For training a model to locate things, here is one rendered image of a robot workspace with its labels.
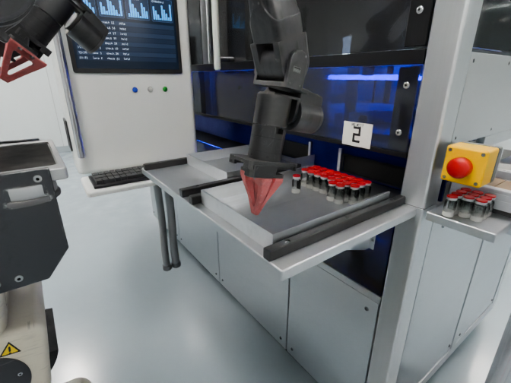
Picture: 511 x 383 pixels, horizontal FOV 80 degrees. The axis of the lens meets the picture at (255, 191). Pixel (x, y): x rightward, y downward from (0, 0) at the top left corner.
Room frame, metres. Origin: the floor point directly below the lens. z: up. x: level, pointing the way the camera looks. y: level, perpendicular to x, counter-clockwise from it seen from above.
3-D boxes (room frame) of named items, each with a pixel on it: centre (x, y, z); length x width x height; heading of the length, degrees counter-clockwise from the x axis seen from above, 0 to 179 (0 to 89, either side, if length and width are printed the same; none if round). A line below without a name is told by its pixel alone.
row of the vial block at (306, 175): (0.71, -0.18, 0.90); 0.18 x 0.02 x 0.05; 36
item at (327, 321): (1.74, -0.16, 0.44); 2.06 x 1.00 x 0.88; 36
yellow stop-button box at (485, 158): (0.58, -0.43, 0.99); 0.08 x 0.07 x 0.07; 126
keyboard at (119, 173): (1.12, 0.41, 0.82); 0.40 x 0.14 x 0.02; 124
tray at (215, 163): (0.99, 0.02, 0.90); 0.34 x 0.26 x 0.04; 126
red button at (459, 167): (0.56, -0.39, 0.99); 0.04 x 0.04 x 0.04; 36
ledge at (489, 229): (0.60, -0.47, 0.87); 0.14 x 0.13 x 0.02; 126
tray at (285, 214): (0.64, -0.09, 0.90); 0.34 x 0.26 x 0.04; 126
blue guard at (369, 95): (1.45, 0.23, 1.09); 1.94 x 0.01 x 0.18; 36
